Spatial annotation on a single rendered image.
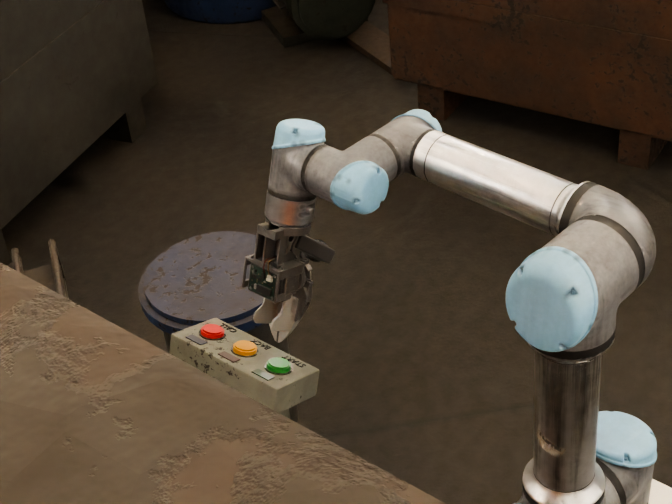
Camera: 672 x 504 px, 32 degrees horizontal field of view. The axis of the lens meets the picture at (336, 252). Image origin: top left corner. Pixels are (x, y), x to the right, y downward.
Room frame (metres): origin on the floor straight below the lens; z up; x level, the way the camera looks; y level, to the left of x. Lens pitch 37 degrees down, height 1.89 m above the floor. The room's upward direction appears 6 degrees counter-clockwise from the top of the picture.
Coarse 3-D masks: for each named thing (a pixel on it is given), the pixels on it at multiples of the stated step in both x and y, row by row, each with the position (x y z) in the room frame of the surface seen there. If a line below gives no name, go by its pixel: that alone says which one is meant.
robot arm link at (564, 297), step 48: (576, 240) 1.12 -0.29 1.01; (624, 240) 1.13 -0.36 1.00; (528, 288) 1.08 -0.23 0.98; (576, 288) 1.05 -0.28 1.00; (624, 288) 1.09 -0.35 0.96; (528, 336) 1.07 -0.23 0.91; (576, 336) 1.03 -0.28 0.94; (576, 384) 1.06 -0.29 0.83; (576, 432) 1.06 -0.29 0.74; (528, 480) 1.10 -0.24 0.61; (576, 480) 1.06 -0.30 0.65
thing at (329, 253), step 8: (304, 240) 1.44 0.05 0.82; (312, 240) 1.46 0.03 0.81; (320, 240) 1.50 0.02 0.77; (296, 248) 1.44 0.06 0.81; (304, 248) 1.44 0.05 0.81; (312, 248) 1.45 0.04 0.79; (320, 248) 1.47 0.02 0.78; (328, 248) 1.48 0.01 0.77; (312, 256) 1.47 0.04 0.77; (320, 256) 1.47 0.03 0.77; (328, 256) 1.48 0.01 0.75
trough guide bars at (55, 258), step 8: (16, 248) 1.59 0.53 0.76; (56, 248) 1.58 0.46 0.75; (16, 256) 1.57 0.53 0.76; (56, 256) 1.56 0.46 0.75; (16, 264) 1.55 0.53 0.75; (56, 264) 1.54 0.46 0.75; (56, 272) 1.52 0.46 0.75; (56, 280) 1.50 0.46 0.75; (56, 288) 1.48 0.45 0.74; (64, 288) 1.51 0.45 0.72; (64, 296) 1.47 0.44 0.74
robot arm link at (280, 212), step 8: (272, 200) 1.44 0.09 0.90; (280, 200) 1.43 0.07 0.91; (312, 200) 1.44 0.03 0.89; (272, 208) 1.43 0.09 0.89; (280, 208) 1.43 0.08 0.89; (288, 208) 1.42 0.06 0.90; (296, 208) 1.42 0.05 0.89; (304, 208) 1.43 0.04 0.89; (312, 208) 1.43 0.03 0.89; (272, 216) 1.43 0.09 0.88; (280, 216) 1.42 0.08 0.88; (288, 216) 1.42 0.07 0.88; (296, 216) 1.42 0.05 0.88; (304, 216) 1.42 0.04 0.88; (312, 216) 1.44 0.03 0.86; (280, 224) 1.42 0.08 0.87; (288, 224) 1.42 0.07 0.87; (296, 224) 1.42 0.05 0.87; (304, 224) 1.42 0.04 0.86
